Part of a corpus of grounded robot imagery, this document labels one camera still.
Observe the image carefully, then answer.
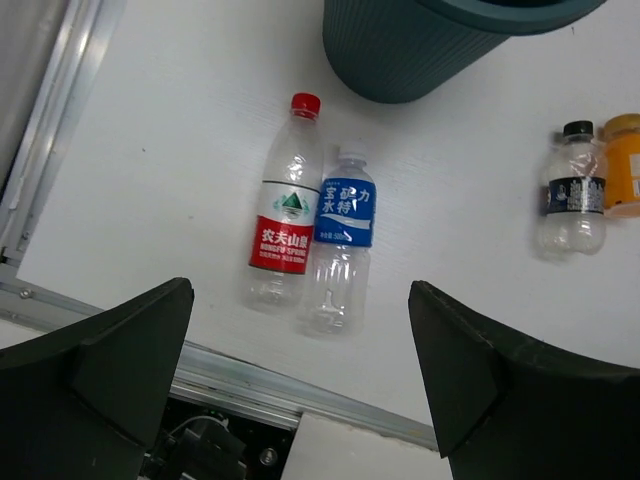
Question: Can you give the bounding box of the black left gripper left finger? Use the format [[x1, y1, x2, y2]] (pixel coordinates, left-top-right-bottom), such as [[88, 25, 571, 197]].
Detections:
[[1, 278, 194, 479]]

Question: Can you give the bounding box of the red label water bottle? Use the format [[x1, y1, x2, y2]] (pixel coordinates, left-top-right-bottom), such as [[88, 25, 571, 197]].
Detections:
[[244, 92, 324, 312]]

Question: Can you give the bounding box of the small black cap bottle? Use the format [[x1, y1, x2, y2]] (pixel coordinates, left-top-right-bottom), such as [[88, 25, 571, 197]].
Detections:
[[539, 120, 608, 255]]

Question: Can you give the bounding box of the dark teal plastic bin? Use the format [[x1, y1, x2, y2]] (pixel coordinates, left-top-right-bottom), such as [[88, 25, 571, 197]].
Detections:
[[322, 0, 601, 104]]

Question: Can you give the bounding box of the blue label water bottle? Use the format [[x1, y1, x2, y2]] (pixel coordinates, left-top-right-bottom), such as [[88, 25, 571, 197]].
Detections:
[[298, 141, 377, 338]]

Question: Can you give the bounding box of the orange juice bottle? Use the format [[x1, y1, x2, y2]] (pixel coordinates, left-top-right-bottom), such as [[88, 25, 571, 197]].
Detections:
[[602, 113, 639, 218]]

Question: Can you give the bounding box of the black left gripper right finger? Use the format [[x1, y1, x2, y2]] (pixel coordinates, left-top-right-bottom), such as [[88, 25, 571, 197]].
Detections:
[[408, 281, 639, 479]]

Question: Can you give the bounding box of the left robot arm base mount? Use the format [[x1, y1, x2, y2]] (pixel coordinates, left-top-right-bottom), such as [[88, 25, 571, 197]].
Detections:
[[138, 397, 295, 479]]

